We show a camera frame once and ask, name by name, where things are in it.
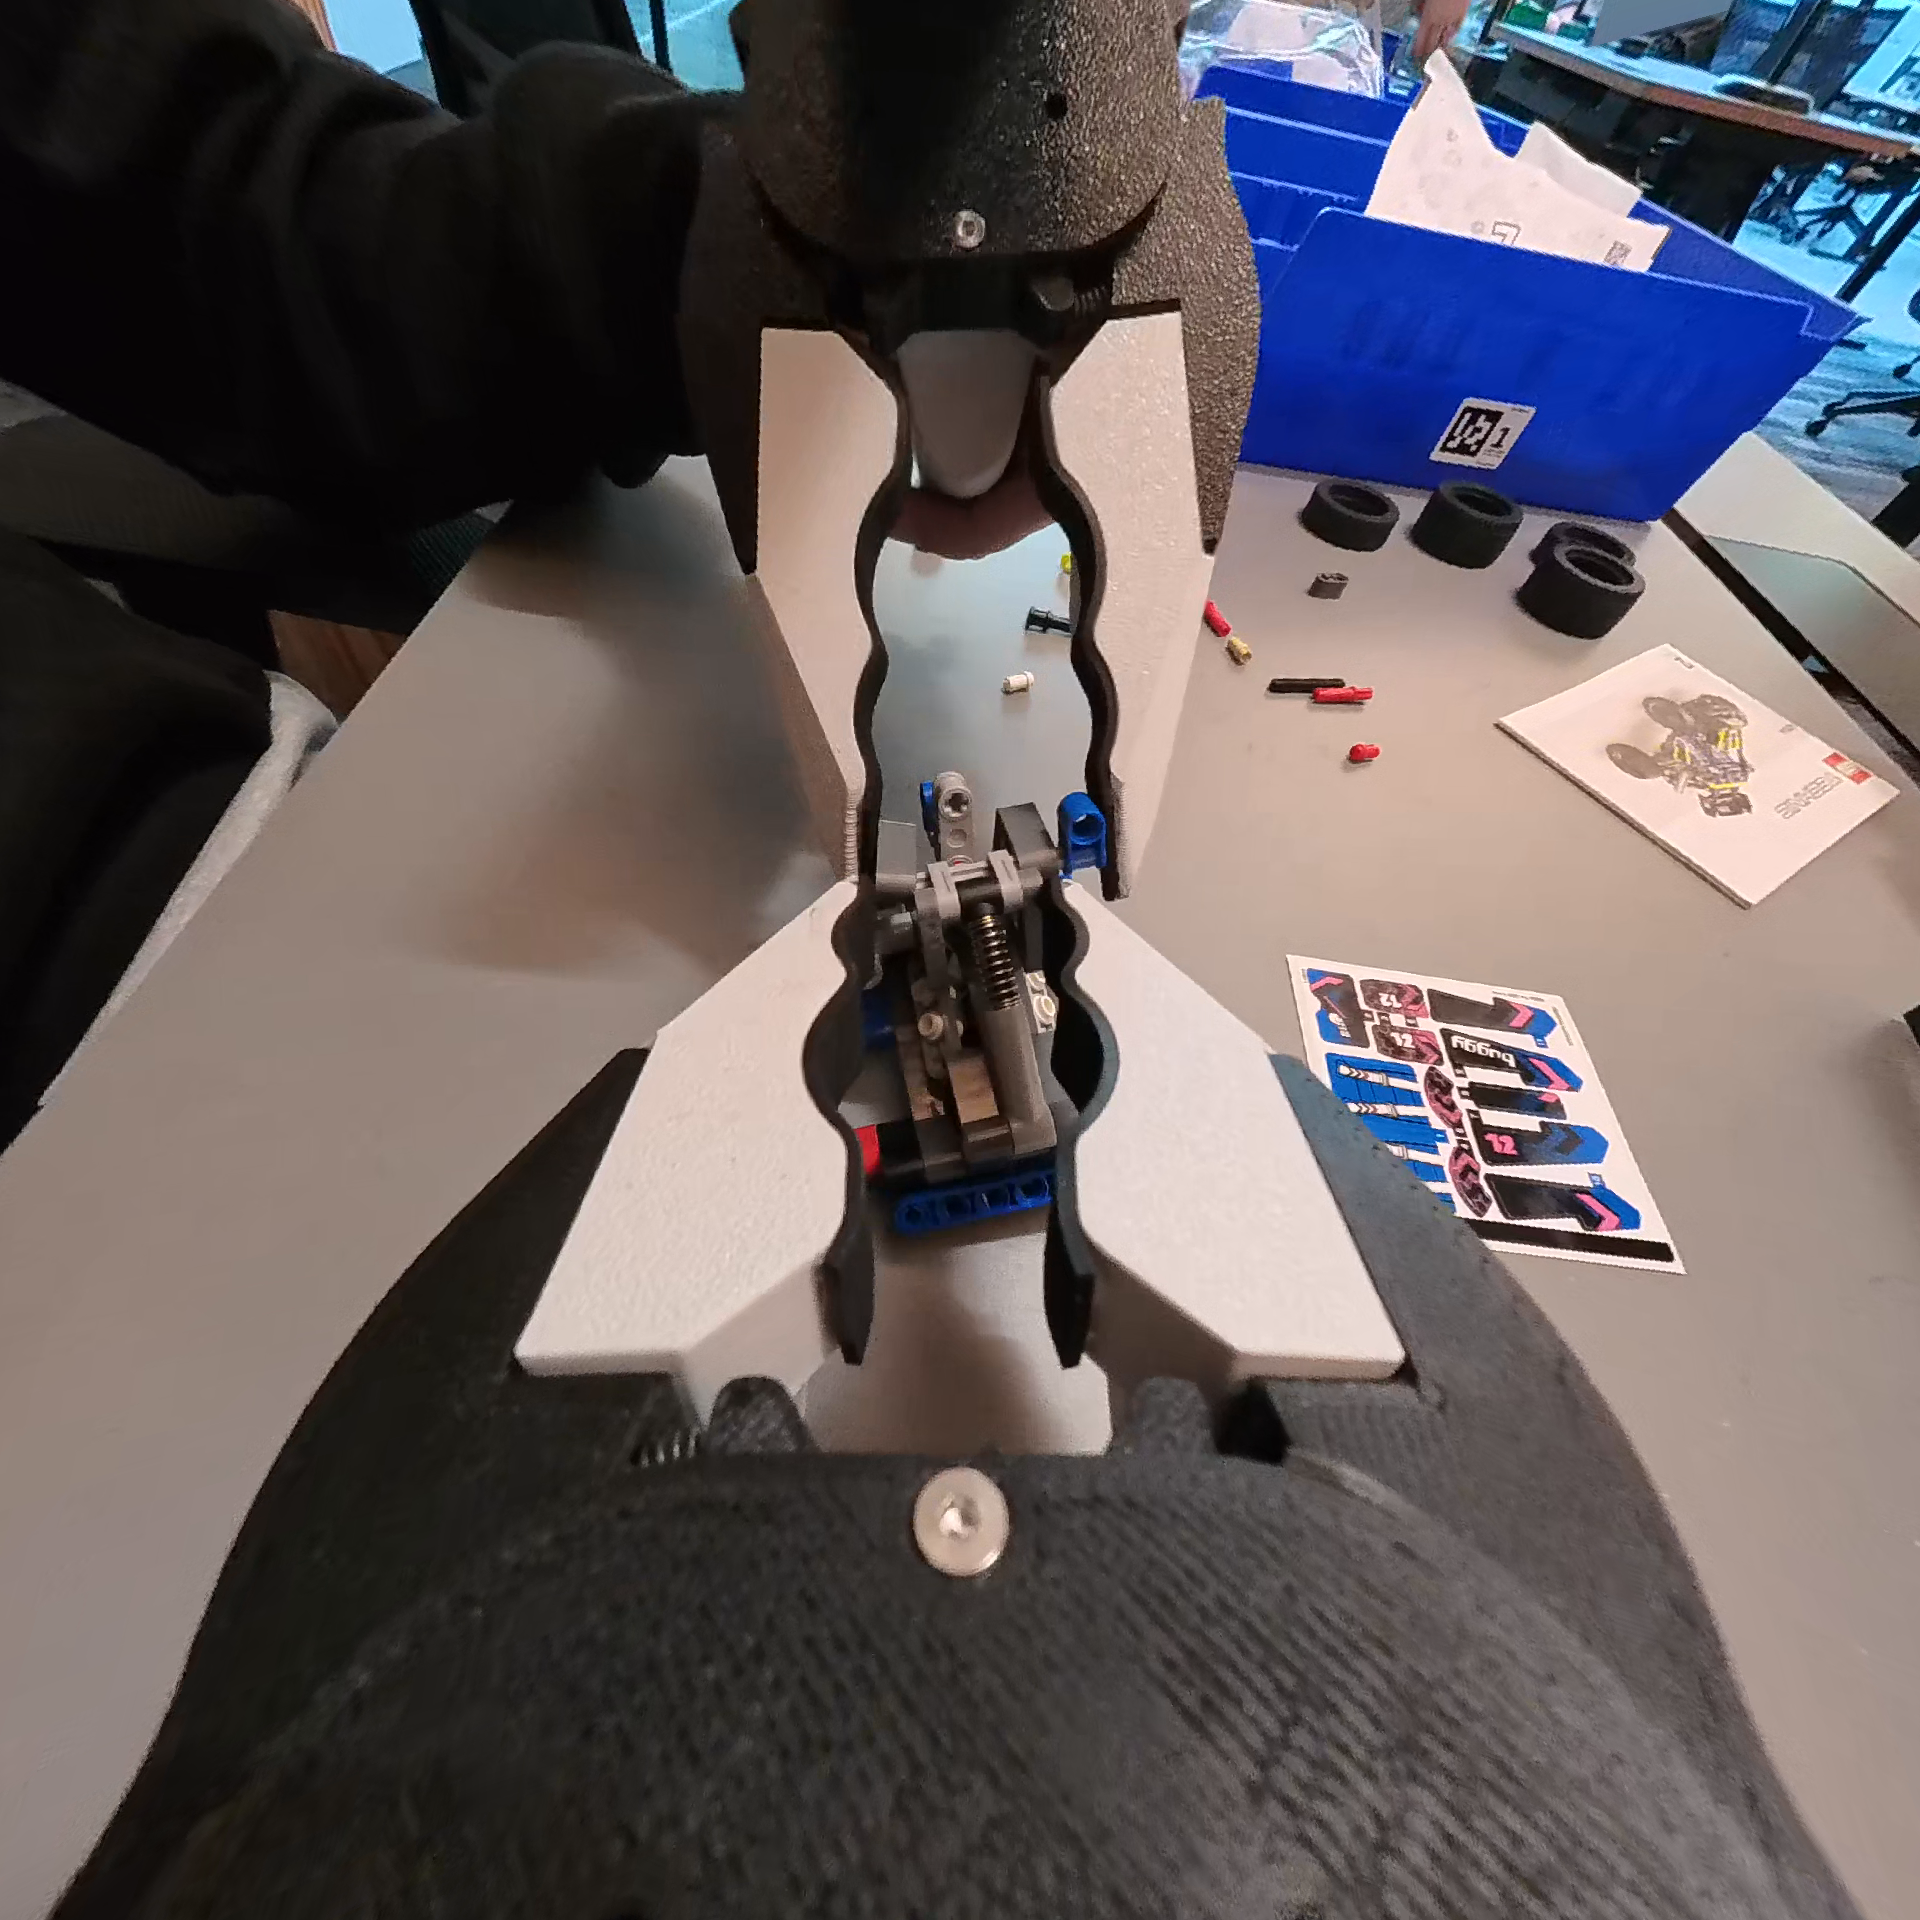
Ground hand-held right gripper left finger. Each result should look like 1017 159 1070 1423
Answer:
509 887 872 1375

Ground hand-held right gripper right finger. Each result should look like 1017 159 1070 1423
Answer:
1049 887 1414 1383

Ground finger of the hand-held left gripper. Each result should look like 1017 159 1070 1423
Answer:
1029 308 1213 901
758 316 919 887

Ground toy buggy chassis assembly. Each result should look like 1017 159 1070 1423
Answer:
830 769 1121 1240

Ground person's left forearm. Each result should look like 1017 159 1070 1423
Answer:
0 0 755 521

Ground person's left hand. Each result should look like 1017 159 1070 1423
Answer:
892 475 1054 557

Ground blue and pink sticker sheet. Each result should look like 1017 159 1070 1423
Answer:
1282 952 1691 1274

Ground blue storage bin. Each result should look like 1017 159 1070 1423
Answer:
1243 203 1875 521
1191 61 1537 159
1231 113 1419 291

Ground clear plastic bag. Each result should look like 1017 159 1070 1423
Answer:
1178 0 1419 99

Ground white paper sheets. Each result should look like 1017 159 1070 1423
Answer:
1369 45 1674 278

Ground brown wooden cabinet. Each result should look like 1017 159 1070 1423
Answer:
271 604 410 724

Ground white buggy picture booklet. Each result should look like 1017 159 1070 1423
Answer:
1498 641 1905 906

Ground dark grey upright panel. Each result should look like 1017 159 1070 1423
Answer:
1674 434 1920 749

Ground brown office desk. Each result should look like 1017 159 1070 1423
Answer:
1484 23 1920 165

